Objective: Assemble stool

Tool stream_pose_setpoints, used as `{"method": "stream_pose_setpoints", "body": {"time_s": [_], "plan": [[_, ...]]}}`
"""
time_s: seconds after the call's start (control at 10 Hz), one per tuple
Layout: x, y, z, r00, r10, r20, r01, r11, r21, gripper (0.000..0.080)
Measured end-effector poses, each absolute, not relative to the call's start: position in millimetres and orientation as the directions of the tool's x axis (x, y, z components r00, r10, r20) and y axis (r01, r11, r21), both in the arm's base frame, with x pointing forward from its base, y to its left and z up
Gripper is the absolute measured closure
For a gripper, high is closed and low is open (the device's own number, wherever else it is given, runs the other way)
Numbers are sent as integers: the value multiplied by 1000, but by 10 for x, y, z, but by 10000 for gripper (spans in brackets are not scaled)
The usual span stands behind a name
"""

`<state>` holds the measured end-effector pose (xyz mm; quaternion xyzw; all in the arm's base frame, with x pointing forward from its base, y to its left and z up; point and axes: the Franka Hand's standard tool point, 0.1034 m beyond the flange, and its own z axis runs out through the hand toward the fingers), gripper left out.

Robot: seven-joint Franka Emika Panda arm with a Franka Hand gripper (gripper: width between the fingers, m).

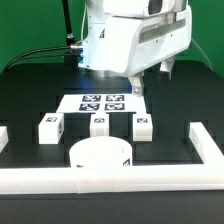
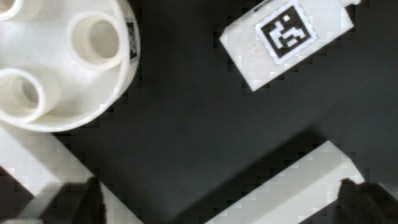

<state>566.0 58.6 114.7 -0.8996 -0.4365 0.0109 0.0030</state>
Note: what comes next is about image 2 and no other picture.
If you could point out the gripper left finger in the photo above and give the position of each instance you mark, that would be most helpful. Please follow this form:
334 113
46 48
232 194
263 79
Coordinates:
78 208

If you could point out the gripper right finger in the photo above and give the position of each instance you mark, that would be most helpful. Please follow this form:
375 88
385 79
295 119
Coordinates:
366 203

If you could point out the white stool leg with tag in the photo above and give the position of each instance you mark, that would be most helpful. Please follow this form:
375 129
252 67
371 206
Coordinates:
279 33

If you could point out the white U-shaped fence wall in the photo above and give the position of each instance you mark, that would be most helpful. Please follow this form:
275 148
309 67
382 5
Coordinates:
280 203

